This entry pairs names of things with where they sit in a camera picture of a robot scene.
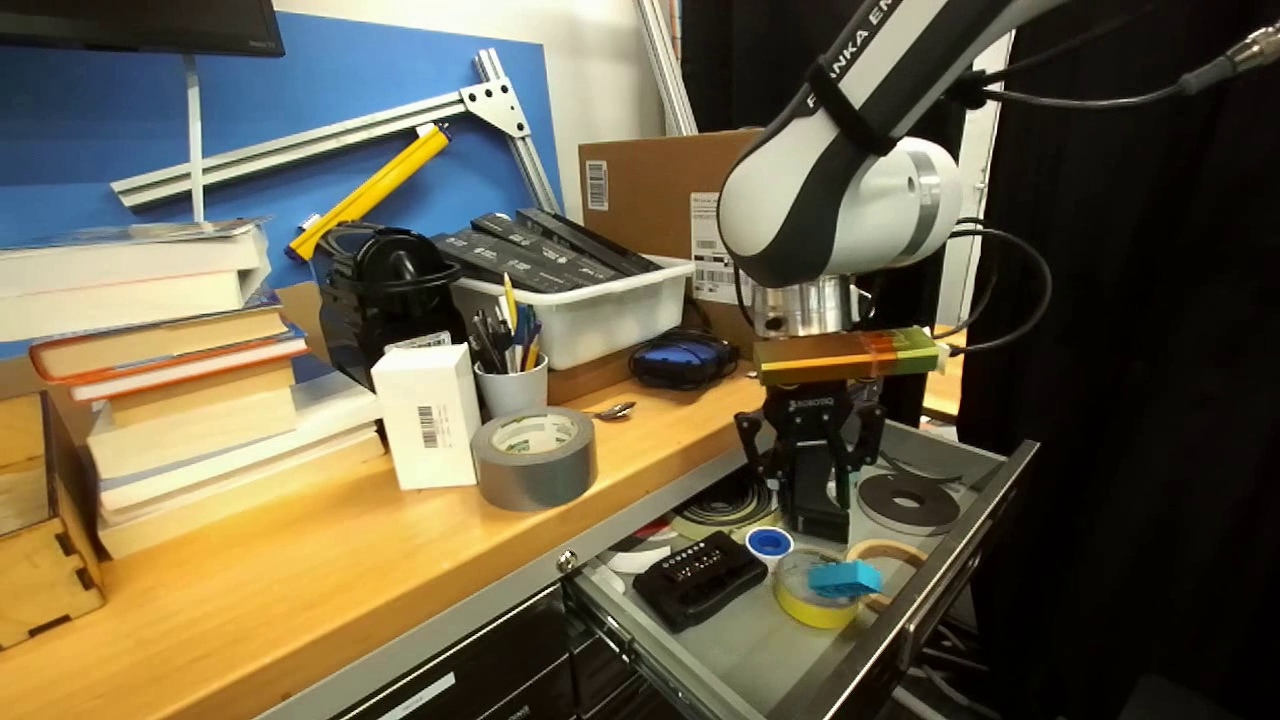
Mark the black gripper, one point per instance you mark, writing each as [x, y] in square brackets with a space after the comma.
[823, 413]

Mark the yellow tape roll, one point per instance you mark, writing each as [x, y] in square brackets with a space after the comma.
[802, 606]

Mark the black power adapter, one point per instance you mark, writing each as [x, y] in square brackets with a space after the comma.
[817, 514]

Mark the white barcode box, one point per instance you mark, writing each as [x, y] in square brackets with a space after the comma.
[425, 418]

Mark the plywood box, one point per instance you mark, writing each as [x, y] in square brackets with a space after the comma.
[32, 534]

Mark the stack of books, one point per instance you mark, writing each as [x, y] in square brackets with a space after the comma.
[241, 466]

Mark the thin vertical aluminium post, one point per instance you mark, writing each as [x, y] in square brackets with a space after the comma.
[197, 141]

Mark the grey metal drawer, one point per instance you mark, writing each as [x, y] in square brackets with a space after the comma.
[745, 655]

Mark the red edged book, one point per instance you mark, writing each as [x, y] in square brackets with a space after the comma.
[187, 370]

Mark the white vertical panel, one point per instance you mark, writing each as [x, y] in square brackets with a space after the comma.
[960, 287]

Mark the short aluminium extrusion with bracket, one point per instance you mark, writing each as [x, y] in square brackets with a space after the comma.
[523, 127]

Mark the small blue tape roll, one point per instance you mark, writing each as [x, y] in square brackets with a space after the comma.
[771, 543]

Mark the cardboard shipping box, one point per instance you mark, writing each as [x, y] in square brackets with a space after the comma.
[653, 186]

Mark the black curtain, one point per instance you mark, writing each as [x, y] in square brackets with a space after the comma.
[1146, 403]

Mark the blue pin board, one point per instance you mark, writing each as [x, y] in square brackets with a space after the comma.
[83, 146]

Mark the black monitor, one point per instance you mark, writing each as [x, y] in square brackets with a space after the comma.
[141, 22]

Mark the tan tape roll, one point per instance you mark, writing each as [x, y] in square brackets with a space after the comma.
[897, 551]

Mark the leaning aluminium extrusion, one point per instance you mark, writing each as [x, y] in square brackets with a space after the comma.
[667, 66]

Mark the blue lego brick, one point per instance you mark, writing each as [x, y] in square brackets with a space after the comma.
[845, 578]

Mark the white plastic bin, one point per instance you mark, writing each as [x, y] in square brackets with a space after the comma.
[614, 319]

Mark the small metal clip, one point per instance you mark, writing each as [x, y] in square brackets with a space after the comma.
[614, 408]

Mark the silver white Franka robot arm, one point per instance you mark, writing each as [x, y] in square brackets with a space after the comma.
[852, 175]

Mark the black hard case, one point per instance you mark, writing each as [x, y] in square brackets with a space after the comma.
[701, 578]

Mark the black cabinet front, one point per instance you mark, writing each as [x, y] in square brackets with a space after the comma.
[480, 667]

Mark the yellow green taped wrist camera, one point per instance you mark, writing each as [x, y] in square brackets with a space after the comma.
[845, 358]

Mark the black flat box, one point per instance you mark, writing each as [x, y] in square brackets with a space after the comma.
[493, 257]
[586, 239]
[546, 245]

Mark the black tape roll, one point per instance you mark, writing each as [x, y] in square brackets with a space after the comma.
[881, 505]

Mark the grey pen cup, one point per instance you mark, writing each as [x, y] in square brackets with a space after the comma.
[511, 390]

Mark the yellow pencil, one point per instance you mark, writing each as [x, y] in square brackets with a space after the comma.
[511, 304]

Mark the long aluminium extrusion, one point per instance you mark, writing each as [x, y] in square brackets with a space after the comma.
[292, 146]

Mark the grey duct tape roll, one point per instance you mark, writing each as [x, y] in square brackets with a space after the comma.
[535, 457]

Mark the yellow metal bar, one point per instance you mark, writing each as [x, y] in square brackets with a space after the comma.
[368, 192]

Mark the tan thick book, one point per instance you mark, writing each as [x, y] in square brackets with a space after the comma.
[195, 423]

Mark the red white tape roll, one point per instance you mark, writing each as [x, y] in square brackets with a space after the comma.
[651, 546]

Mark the black pens bundle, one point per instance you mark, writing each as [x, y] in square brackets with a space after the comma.
[491, 344]

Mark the thick white book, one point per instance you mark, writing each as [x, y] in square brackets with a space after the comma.
[122, 283]

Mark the brown cover book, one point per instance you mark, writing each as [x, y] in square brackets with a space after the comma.
[162, 341]

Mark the blue black pouch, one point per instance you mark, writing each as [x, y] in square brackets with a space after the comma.
[681, 361]

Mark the black bag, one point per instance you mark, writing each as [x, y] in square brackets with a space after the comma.
[385, 302]

